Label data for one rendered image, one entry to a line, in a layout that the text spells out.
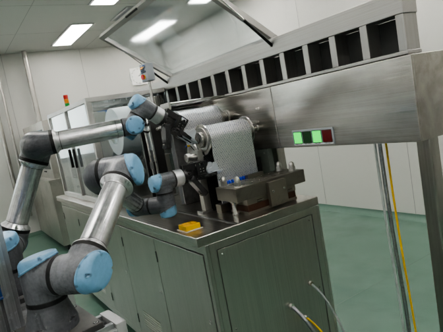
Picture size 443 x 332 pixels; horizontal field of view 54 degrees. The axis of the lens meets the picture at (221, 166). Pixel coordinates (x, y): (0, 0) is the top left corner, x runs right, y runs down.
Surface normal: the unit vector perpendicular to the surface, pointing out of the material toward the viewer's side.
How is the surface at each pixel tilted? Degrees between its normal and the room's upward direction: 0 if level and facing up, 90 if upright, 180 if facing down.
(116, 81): 90
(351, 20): 90
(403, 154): 90
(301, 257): 90
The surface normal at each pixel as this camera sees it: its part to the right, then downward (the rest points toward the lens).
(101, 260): 0.93, -0.05
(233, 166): 0.54, 0.00
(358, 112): -0.83, 0.22
